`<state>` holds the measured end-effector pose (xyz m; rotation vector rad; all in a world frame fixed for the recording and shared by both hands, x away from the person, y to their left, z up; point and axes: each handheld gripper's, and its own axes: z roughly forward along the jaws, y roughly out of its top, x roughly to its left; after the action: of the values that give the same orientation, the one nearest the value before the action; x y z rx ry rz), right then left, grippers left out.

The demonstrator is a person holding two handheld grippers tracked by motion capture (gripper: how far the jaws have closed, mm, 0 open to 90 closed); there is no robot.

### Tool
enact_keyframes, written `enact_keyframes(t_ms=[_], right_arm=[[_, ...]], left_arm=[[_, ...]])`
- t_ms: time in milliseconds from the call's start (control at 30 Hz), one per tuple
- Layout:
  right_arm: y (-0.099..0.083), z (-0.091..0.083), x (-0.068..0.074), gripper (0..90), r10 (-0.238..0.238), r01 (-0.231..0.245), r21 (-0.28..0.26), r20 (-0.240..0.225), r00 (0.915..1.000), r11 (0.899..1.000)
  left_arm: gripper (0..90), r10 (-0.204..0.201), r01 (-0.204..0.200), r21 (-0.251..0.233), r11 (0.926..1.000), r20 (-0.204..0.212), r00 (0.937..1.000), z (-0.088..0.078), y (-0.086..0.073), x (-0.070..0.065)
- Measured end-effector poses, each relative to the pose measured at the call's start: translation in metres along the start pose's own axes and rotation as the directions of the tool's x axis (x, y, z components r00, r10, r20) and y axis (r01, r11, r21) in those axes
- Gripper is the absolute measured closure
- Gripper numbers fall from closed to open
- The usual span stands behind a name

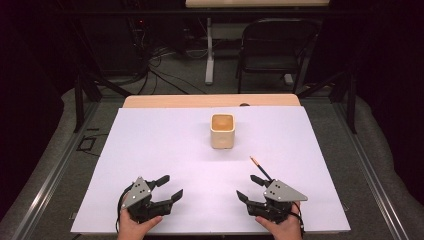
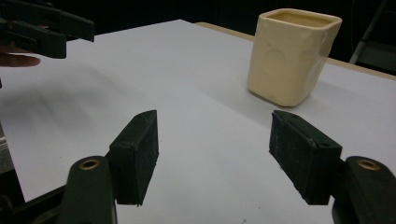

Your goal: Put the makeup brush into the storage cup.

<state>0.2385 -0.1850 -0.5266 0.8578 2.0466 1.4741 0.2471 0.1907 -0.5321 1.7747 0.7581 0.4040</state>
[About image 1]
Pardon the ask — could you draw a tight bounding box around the dark pencil with orange end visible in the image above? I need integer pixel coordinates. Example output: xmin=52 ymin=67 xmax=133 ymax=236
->
xmin=249 ymin=155 xmax=274 ymax=183

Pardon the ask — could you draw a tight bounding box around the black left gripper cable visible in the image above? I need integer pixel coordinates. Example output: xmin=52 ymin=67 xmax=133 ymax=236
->
xmin=115 ymin=185 xmax=134 ymax=234

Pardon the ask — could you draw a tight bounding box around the person's right hand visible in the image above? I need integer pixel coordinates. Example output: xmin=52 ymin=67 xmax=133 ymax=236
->
xmin=254 ymin=200 xmax=305 ymax=240

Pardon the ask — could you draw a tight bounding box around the grey metal rail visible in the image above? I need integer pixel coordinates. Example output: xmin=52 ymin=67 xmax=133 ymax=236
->
xmin=331 ymin=99 xmax=416 ymax=240
xmin=9 ymin=99 xmax=102 ymax=240

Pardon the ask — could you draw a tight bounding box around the beige square cup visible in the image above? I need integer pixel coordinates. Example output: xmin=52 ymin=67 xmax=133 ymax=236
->
xmin=209 ymin=113 xmax=237 ymax=150

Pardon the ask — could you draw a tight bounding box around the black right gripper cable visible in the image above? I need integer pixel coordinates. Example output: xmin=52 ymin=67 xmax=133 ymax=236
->
xmin=290 ymin=201 xmax=306 ymax=238

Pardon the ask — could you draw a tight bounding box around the bundle of floor cables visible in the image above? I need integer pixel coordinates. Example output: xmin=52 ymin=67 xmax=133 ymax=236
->
xmin=131 ymin=19 xmax=208 ymax=96

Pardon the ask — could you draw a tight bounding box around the white sheet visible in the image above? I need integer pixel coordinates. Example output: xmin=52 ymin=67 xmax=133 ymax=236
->
xmin=70 ymin=105 xmax=352 ymax=235

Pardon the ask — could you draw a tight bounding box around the white table leg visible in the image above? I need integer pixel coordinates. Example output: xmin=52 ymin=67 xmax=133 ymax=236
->
xmin=204 ymin=17 xmax=215 ymax=86

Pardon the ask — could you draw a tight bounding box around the black metal stand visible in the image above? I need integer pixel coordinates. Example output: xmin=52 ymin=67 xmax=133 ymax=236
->
xmin=73 ymin=64 xmax=133 ymax=134
xmin=295 ymin=64 xmax=358 ymax=135

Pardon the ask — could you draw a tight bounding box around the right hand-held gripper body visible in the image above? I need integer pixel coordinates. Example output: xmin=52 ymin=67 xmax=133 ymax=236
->
xmin=245 ymin=178 xmax=309 ymax=225

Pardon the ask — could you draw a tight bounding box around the person's left hand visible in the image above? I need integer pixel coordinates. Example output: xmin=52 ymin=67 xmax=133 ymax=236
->
xmin=117 ymin=194 xmax=164 ymax=240

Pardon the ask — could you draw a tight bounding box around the light wooden table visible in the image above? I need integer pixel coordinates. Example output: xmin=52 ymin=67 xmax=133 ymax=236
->
xmin=122 ymin=93 xmax=302 ymax=109

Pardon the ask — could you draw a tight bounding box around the black folding chair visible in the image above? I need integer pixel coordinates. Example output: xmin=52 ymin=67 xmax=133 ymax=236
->
xmin=235 ymin=17 xmax=322 ymax=95

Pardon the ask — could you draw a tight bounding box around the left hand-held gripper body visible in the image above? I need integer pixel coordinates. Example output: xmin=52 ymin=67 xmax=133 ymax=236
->
xmin=120 ymin=175 xmax=175 ymax=224

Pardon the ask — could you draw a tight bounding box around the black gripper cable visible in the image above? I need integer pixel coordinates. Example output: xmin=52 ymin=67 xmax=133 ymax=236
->
xmin=115 ymin=185 xmax=134 ymax=234
xmin=290 ymin=201 xmax=306 ymax=238

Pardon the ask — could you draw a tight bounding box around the dark equipment cabinet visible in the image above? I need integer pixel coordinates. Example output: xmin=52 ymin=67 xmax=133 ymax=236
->
xmin=79 ymin=14 xmax=149 ymax=76

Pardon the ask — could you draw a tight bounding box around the black horizontal bar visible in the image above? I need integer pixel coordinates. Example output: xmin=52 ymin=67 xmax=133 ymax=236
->
xmin=56 ymin=7 xmax=368 ymax=16

